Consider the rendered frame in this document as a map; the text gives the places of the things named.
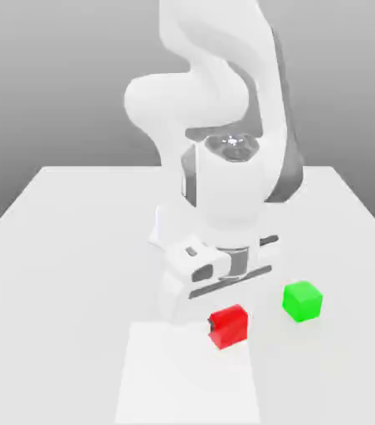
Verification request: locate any small red cube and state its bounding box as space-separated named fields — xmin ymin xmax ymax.
xmin=207 ymin=304 xmax=249 ymax=351

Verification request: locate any small green cube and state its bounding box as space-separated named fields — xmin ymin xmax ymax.
xmin=282 ymin=280 xmax=324 ymax=324

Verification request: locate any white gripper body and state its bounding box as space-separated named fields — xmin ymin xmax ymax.
xmin=159 ymin=245 xmax=280 ymax=322

